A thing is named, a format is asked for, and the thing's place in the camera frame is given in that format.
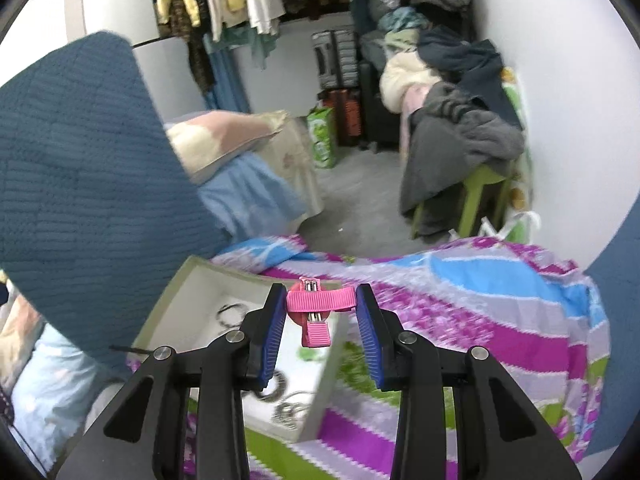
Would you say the dark navy garment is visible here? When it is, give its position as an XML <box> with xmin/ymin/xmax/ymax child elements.
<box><xmin>417</xmin><ymin>27</ymin><xmax>524</xmax><ymax>129</ymax></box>

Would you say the grey clothes pile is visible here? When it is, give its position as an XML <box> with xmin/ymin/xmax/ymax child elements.
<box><xmin>399</xmin><ymin>82</ymin><xmax>527</xmax><ymax>239</ymax></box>

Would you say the cream fluffy cloth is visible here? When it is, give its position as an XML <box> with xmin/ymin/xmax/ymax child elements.
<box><xmin>378</xmin><ymin>52</ymin><xmax>444</xmax><ymax>112</ymax></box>

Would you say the grey suitcase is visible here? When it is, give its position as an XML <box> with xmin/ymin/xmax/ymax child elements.
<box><xmin>312</xmin><ymin>27</ymin><xmax>359</xmax><ymax>92</ymax></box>

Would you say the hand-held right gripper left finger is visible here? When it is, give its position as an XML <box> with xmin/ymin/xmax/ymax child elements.
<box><xmin>55</xmin><ymin>282</ymin><xmax>288</xmax><ymax>480</ymax></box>

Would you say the black beige woven bangle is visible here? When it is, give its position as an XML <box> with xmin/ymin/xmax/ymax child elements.
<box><xmin>257</xmin><ymin>370</ymin><xmax>289</xmax><ymax>404</ymax></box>

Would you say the beige bed sheet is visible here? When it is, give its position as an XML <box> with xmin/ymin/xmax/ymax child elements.
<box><xmin>254</xmin><ymin>119</ymin><xmax>327</xmax><ymax>217</ymax></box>

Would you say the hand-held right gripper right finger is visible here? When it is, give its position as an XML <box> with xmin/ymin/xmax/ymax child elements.
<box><xmin>354</xmin><ymin>282</ymin><xmax>583</xmax><ymax>480</ymax></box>

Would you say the pile of mixed clothes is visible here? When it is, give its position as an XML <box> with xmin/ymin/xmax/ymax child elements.
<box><xmin>350</xmin><ymin>0</ymin><xmax>482</xmax><ymax>62</ymax></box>

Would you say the silver ball chain necklace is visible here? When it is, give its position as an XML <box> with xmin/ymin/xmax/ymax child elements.
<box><xmin>272</xmin><ymin>399</ymin><xmax>309</xmax><ymax>429</ymax></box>

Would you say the green printed bag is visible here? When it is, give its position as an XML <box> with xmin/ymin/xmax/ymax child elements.
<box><xmin>306</xmin><ymin>102</ymin><xmax>337</xmax><ymax>170</ymax></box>

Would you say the white wardrobe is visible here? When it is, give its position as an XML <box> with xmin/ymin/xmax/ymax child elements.
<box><xmin>65</xmin><ymin>0</ymin><xmax>251</xmax><ymax>117</ymax></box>

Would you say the green yellow floral cloth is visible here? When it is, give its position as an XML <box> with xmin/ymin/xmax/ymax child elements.
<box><xmin>499</xmin><ymin>67</ymin><xmax>534</xmax><ymax>212</ymax></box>

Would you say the green plastic stool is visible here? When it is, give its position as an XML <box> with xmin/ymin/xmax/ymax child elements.
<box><xmin>410</xmin><ymin>164</ymin><xmax>517</xmax><ymax>242</ymax></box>

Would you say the orange black suitcase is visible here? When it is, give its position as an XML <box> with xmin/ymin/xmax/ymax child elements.
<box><xmin>324</xmin><ymin>88</ymin><xmax>362</xmax><ymax>149</ymax></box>

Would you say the black bead bracelet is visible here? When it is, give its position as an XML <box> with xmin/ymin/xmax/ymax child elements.
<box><xmin>216</xmin><ymin>302</ymin><xmax>252</xmax><ymax>332</ymax></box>

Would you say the white plastic bag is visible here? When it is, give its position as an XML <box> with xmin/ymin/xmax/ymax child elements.
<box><xmin>449</xmin><ymin>209</ymin><xmax>544</xmax><ymax>247</ymax></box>

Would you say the light blue cloth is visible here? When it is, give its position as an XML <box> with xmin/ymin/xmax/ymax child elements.
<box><xmin>196</xmin><ymin>152</ymin><xmax>309</xmax><ymax>242</ymax></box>

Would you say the pink hair clip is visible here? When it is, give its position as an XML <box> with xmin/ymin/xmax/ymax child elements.
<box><xmin>286</xmin><ymin>279</ymin><xmax>357</xmax><ymax>314</ymax></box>
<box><xmin>298</xmin><ymin>310</ymin><xmax>332</xmax><ymax>349</ymax></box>

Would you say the pink beige pillow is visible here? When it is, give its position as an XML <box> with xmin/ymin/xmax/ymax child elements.
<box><xmin>164</xmin><ymin>109</ymin><xmax>289</xmax><ymax>187</ymax></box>

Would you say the striped floral printed blanket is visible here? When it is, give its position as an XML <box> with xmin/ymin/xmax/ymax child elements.
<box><xmin>125</xmin><ymin>234</ymin><xmax>612</xmax><ymax>480</ymax></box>

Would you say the pale blue printed bedding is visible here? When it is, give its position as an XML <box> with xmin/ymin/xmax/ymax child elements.
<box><xmin>0</xmin><ymin>295</ymin><xmax>128</xmax><ymax>463</ymax></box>

